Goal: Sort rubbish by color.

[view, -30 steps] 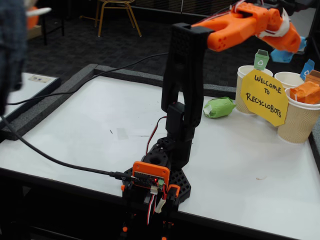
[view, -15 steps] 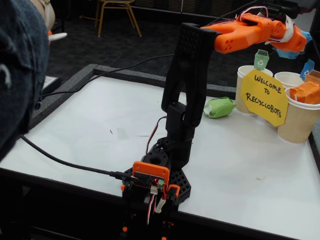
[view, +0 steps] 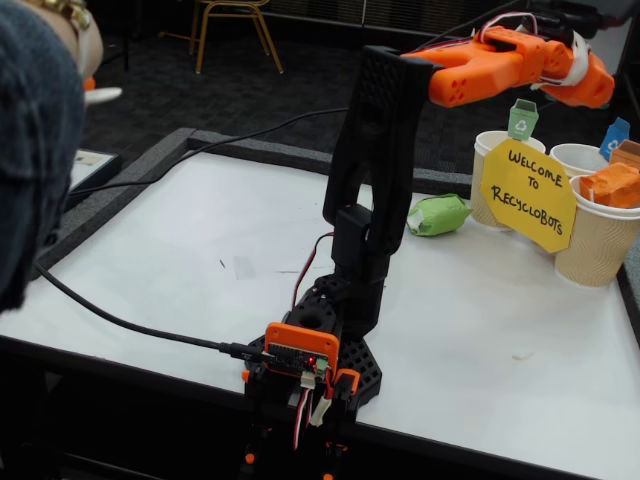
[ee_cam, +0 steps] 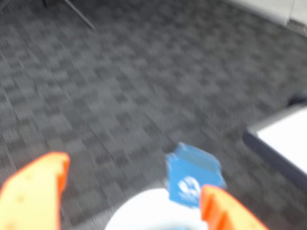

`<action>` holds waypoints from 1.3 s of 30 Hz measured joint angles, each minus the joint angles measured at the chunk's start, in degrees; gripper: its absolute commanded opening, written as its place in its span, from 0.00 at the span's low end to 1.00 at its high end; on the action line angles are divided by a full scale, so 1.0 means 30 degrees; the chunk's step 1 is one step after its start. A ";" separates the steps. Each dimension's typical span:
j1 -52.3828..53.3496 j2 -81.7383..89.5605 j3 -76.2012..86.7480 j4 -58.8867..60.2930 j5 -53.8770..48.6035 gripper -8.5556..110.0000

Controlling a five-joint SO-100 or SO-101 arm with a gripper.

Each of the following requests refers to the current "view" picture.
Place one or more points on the black metal table leg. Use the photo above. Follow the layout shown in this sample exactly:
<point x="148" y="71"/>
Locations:
<point x="117" y="52"/>

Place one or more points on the dark grey foam strip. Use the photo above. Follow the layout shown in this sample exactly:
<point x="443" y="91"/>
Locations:
<point x="631" y="300"/>

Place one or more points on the small paper label sticker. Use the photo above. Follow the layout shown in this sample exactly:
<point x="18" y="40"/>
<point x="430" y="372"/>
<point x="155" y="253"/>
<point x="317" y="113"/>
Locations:
<point x="89" y="159"/>

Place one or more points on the whiteboard with black frame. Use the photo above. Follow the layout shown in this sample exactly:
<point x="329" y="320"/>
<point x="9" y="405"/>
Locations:
<point x="95" y="172"/>

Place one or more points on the ribbed beige paper cup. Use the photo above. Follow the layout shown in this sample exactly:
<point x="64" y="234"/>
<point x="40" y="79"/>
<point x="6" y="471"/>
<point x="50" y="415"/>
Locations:
<point x="482" y="210"/>
<point x="595" y="250"/>
<point x="575" y="155"/>

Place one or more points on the dark grey foam border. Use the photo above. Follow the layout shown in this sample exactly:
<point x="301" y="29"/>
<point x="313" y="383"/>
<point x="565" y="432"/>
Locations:
<point x="85" y="220"/>

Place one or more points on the yellow handwritten welcome sign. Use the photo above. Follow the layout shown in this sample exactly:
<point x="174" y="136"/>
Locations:
<point x="525" y="200"/>

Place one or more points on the orange controller board case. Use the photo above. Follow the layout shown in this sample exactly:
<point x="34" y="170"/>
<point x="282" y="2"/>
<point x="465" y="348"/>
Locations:
<point x="300" y="335"/>

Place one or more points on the black orange table clamp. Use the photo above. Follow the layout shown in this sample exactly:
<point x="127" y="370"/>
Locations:
<point x="345" y="385"/>
<point x="252" y="400"/>

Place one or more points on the blue recycling bin label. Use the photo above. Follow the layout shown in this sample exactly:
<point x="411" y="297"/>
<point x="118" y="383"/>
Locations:
<point x="614" y="140"/>

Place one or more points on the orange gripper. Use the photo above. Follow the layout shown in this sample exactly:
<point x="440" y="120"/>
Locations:
<point x="594" y="86"/>

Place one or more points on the white shoe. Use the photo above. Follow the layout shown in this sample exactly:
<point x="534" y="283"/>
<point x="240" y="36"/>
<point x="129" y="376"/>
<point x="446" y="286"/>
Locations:
<point x="102" y="95"/>

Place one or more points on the white panel dark frame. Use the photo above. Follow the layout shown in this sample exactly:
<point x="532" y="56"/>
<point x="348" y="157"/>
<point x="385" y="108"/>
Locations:
<point x="631" y="65"/>

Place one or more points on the white cloth tape wrap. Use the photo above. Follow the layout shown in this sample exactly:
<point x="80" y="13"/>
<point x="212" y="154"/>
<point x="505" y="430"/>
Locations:
<point x="580" y="60"/>

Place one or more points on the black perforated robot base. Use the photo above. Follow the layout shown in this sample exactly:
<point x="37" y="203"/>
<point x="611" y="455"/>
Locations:
<point x="362" y="365"/>

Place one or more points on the green recycling bin label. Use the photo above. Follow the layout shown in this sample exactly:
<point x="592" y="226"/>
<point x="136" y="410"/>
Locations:
<point x="522" y="122"/>

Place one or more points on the black and orange robot arm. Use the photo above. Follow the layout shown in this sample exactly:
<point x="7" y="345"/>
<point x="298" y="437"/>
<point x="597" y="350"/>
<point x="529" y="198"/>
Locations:
<point x="380" y="125"/>

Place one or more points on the green paper parcel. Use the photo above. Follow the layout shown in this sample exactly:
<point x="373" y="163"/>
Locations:
<point x="440" y="215"/>

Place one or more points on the orange paper parcel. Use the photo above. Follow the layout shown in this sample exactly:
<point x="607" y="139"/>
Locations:
<point x="612" y="187"/>

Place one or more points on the bare person forearm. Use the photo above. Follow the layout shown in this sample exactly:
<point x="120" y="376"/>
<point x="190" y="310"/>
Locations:
<point x="91" y="47"/>

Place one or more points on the person in denim jacket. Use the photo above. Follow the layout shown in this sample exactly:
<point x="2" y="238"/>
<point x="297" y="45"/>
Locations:
<point x="30" y="150"/>

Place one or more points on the orange recycling bin label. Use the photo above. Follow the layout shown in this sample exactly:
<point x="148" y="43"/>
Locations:
<point x="627" y="152"/>

